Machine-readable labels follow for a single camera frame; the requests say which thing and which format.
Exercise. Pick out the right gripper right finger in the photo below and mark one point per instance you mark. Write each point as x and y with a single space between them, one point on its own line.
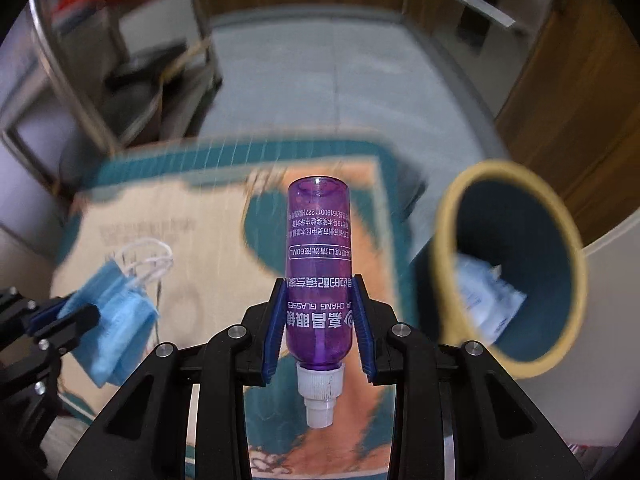
458 413

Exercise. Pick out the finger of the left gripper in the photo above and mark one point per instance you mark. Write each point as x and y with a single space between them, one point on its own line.
45 314
63 335

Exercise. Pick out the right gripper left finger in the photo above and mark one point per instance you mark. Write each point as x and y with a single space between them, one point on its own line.
141 432

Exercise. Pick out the blue face mask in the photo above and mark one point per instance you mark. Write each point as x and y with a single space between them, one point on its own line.
111 350

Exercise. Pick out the white wet wipes pack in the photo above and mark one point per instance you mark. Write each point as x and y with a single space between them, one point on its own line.
489 300

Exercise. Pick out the teal trash bin yellow rim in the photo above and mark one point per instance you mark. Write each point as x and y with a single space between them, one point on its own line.
504 214

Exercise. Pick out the wooden kitchen cabinets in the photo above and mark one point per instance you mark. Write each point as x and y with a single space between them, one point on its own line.
572 114

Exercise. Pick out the white refrigerator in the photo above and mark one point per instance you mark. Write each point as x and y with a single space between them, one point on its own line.
592 396

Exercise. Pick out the teal orange patterned cushion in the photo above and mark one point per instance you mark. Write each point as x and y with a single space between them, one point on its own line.
221 208

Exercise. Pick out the stainless steel shelf rack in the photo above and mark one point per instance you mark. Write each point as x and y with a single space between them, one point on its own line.
57 118

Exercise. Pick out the black box on shelf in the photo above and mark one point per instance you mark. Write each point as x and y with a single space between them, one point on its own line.
143 66

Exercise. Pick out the stainless steel built-in oven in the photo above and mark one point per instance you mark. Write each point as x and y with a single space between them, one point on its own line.
489 40

